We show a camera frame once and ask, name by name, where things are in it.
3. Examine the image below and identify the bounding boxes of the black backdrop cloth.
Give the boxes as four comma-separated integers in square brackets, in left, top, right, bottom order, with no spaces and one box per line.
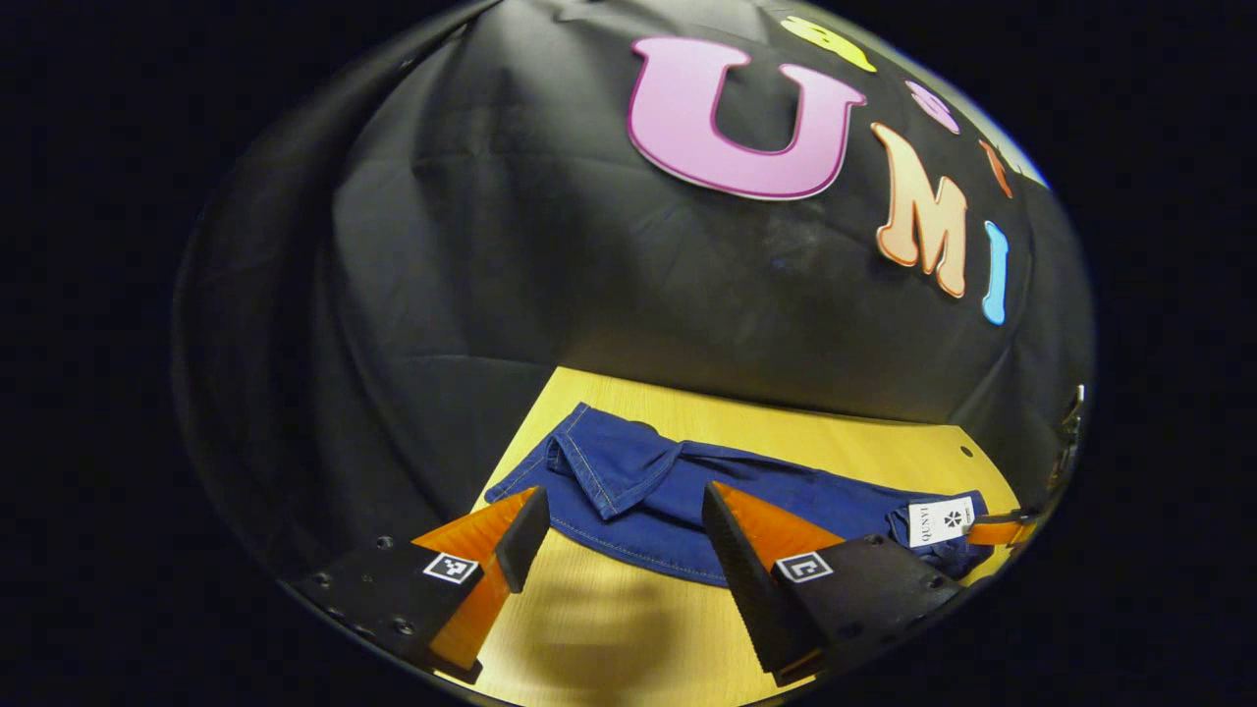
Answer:
[172,0,1096,590]

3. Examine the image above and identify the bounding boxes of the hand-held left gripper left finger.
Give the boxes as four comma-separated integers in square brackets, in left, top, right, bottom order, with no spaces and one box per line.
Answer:
[288,485,552,685]

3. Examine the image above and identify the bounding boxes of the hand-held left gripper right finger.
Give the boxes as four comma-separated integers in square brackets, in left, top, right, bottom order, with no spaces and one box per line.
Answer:
[700,480,970,688]

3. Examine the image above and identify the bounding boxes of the blue denim jeans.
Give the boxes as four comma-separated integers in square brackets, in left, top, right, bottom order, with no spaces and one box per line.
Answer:
[484,402,995,588]

